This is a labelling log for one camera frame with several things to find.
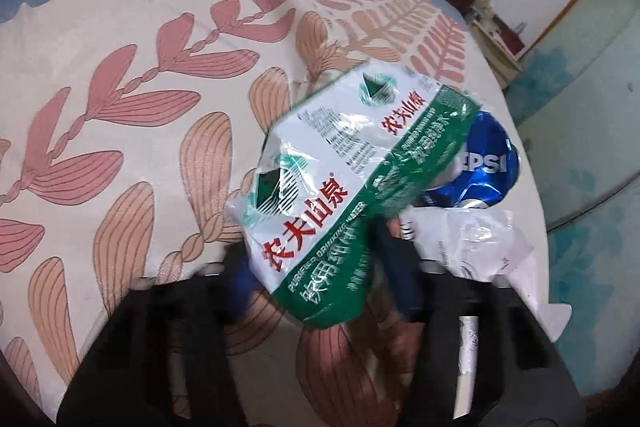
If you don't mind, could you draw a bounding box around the green white water bottle label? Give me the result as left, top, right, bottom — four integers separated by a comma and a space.
228, 61, 480, 329

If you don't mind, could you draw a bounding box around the large crumpled white paper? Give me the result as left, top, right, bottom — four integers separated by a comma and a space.
399, 207, 572, 341

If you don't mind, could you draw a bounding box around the blue crushed Pepsi wrapper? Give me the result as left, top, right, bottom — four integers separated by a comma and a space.
416, 110, 521, 208

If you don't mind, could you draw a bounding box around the white pink leaf-print bedspread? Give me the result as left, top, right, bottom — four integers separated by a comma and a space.
1, 0, 513, 419

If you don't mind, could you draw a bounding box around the floral glass sliding wardrobe door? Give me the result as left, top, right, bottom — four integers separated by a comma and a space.
506, 0, 639, 395

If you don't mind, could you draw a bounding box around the light wooden nightstand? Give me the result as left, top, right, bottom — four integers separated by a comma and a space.
468, 20, 523, 91

